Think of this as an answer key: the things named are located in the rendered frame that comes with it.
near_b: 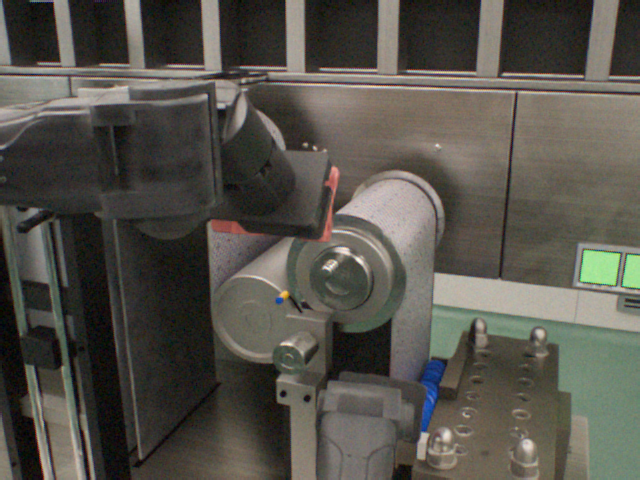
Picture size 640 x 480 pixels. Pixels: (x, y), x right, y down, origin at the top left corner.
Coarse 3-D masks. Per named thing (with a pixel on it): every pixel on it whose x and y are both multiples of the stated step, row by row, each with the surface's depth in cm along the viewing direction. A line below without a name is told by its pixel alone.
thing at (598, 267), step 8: (584, 256) 98; (592, 256) 98; (600, 256) 97; (608, 256) 97; (616, 256) 97; (584, 264) 99; (592, 264) 98; (600, 264) 98; (608, 264) 97; (616, 264) 97; (584, 272) 99; (592, 272) 99; (600, 272) 98; (608, 272) 98; (616, 272) 97; (584, 280) 99; (592, 280) 99; (600, 280) 99; (608, 280) 98
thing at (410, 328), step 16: (432, 256) 97; (432, 272) 99; (416, 288) 88; (416, 304) 89; (400, 320) 80; (416, 320) 90; (400, 336) 81; (416, 336) 92; (400, 352) 82; (416, 352) 93; (400, 368) 83; (416, 368) 95
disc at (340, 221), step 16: (336, 224) 76; (352, 224) 75; (368, 224) 74; (384, 240) 74; (288, 256) 79; (400, 256) 74; (288, 272) 80; (400, 272) 75; (400, 288) 75; (304, 304) 80; (384, 304) 77; (400, 304) 76; (368, 320) 78; (384, 320) 77
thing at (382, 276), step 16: (336, 240) 75; (352, 240) 74; (368, 240) 74; (304, 256) 77; (368, 256) 74; (384, 256) 74; (304, 272) 78; (384, 272) 74; (304, 288) 79; (384, 288) 75; (320, 304) 78; (368, 304) 76; (336, 320) 78; (352, 320) 78
